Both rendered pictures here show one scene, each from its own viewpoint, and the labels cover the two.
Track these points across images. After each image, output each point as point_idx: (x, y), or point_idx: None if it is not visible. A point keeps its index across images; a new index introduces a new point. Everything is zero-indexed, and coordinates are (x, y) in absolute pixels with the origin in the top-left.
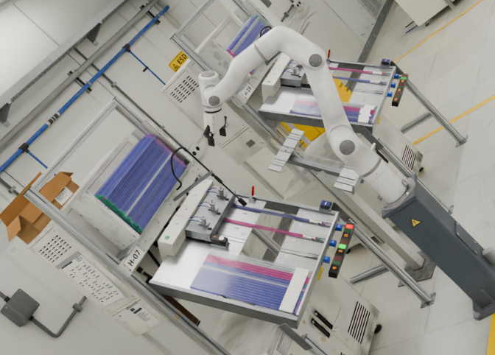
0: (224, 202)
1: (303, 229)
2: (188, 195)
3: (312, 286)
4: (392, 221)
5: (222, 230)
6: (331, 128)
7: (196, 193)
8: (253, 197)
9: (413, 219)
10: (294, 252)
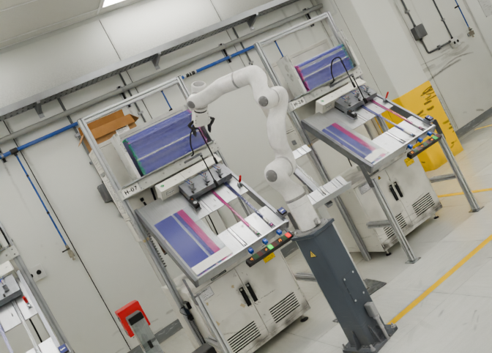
0: (217, 178)
1: (255, 221)
2: (198, 163)
3: (228, 264)
4: (298, 245)
5: (204, 196)
6: (277, 157)
7: (203, 163)
8: (240, 183)
9: (311, 252)
10: (234, 235)
